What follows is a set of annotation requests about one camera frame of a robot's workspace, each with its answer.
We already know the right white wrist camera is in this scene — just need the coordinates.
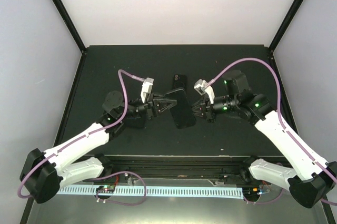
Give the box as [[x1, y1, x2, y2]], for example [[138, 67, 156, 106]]
[[194, 79, 215, 104]]

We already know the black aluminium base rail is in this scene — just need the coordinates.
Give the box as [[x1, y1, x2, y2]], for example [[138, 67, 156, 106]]
[[49, 155, 314, 182]]

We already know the black smartphone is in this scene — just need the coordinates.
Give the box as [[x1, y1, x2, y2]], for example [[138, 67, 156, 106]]
[[164, 88, 196, 129]]

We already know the right small circuit board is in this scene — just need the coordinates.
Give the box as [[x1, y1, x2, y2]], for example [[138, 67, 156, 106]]
[[249, 187, 270, 195]]

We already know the small green circuit board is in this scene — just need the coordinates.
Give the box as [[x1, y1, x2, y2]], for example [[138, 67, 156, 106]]
[[96, 185, 115, 194]]

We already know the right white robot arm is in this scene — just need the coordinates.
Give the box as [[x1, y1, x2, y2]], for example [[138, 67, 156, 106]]
[[192, 70, 336, 208]]

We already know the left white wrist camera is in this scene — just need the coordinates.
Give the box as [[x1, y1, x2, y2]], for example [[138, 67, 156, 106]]
[[141, 78, 154, 103]]

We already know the white slotted cable duct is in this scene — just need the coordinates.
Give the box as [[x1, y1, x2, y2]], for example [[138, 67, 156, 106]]
[[58, 185, 244, 199]]

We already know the left black frame post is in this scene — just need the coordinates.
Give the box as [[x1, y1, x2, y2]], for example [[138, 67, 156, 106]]
[[52, 0, 86, 53]]

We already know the purple cable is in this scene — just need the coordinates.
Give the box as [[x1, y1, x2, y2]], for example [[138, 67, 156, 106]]
[[207, 57, 337, 206], [17, 69, 147, 206]]

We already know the black frame post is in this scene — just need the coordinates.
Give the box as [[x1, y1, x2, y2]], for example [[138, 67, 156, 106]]
[[269, 0, 304, 53], [52, 0, 86, 53]]

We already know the black phone case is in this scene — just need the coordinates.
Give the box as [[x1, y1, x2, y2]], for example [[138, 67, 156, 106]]
[[172, 74, 187, 90]]

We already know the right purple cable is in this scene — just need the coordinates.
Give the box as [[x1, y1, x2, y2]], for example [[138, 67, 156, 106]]
[[207, 57, 337, 206]]

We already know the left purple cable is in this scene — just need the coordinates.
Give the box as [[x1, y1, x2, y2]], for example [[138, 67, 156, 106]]
[[17, 69, 147, 206]]

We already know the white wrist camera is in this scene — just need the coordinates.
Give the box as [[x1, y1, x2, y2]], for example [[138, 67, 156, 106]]
[[194, 79, 215, 104], [141, 78, 154, 103]]

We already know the right black frame post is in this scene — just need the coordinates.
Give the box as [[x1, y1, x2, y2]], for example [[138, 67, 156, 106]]
[[269, 0, 304, 53]]

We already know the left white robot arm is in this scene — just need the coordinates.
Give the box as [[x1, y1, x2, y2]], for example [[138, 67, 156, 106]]
[[19, 91, 177, 203]]

